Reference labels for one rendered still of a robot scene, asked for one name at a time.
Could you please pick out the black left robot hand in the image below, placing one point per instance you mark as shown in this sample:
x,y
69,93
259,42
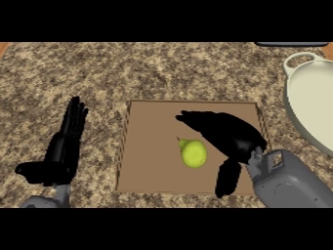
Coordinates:
x,y
62,153

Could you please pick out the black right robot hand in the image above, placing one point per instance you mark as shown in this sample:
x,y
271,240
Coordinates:
x,y
231,133

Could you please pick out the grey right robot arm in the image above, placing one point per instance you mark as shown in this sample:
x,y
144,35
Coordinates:
x,y
289,184

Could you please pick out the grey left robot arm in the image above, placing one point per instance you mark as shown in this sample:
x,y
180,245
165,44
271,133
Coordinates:
x,y
50,197

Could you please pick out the green pear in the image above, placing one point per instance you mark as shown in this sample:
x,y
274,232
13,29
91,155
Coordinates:
x,y
193,153

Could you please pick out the brown wooden tray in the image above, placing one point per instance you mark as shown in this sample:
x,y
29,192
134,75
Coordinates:
x,y
159,146

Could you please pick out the cream white pot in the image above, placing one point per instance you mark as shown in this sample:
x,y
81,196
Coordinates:
x,y
320,101

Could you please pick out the dark grey appliance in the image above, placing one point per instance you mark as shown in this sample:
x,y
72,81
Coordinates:
x,y
290,43

